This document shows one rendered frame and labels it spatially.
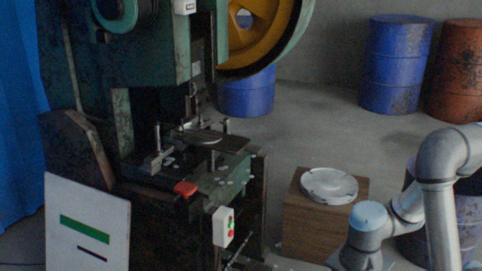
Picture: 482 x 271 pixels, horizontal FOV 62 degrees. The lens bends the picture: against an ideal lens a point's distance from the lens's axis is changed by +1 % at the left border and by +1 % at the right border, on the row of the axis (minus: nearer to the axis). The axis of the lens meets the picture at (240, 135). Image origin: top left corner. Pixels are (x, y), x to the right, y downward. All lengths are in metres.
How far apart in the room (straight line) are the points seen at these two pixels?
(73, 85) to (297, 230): 1.25
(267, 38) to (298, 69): 3.22
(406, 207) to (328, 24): 3.52
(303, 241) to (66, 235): 1.13
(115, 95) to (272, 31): 0.70
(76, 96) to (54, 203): 0.52
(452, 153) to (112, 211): 1.23
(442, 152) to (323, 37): 3.75
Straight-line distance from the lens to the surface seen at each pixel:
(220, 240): 1.48
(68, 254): 2.02
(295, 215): 2.03
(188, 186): 1.35
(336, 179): 2.14
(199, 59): 1.57
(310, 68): 4.91
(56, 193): 1.94
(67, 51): 1.69
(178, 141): 1.63
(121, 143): 1.68
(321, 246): 2.11
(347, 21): 4.71
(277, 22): 1.73
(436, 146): 1.15
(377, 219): 1.42
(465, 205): 2.10
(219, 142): 1.59
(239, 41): 1.85
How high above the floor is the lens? 1.49
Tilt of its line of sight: 25 degrees down
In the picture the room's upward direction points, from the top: straight up
